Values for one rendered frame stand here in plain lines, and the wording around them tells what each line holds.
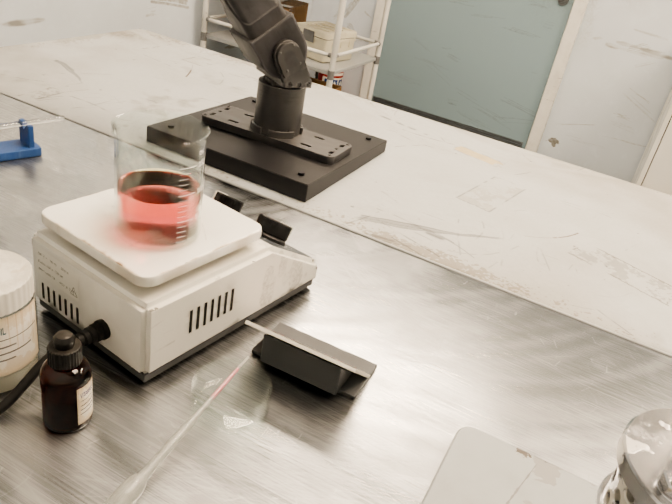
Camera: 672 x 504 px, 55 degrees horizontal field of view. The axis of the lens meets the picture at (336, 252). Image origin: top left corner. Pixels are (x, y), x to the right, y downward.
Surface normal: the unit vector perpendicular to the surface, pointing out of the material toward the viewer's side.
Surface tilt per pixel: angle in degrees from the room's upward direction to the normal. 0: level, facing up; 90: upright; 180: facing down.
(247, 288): 90
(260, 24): 91
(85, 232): 0
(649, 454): 0
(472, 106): 90
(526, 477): 0
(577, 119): 90
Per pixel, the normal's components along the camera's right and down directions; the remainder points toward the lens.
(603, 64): -0.45, 0.37
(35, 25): 0.88, 0.36
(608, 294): 0.17, -0.85
